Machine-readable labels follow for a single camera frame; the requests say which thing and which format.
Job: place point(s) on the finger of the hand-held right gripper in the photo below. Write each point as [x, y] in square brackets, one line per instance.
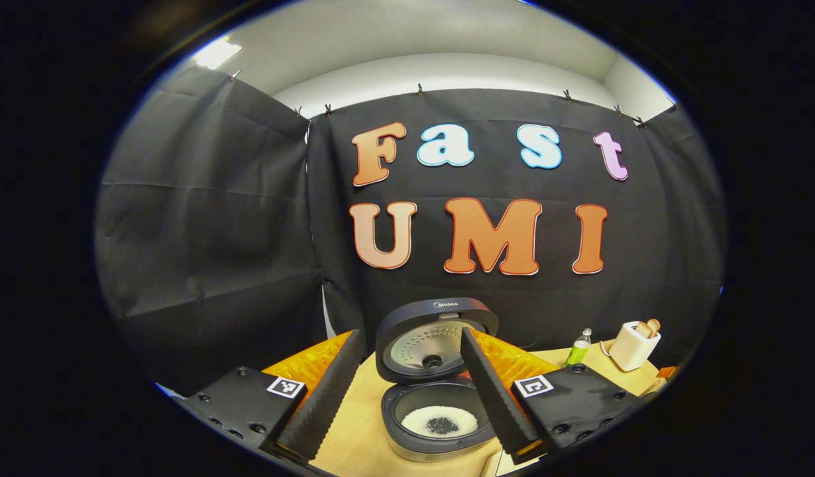
[667, 374]

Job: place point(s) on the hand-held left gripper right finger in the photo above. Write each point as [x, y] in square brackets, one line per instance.
[493, 404]

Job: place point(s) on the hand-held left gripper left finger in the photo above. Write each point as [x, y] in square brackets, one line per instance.
[321, 404]

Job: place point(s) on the heap of white rice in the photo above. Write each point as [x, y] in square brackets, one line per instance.
[421, 417]

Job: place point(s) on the black rice cooker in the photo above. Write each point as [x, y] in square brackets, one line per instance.
[434, 311]

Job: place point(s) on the white toaster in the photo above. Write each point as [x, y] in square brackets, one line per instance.
[629, 351]

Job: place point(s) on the toasted bread slice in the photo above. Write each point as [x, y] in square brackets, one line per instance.
[644, 329]
[654, 325]

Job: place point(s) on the clear bottle with green label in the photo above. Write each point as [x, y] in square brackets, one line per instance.
[578, 352]

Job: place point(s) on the black backdrop cloth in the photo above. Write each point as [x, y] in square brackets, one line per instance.
[202, 232]

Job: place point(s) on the row of black cloth clips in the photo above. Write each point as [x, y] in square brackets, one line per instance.
[419, 89]

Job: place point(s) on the ceiling light panel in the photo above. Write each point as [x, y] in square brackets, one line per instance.
[218, 53]

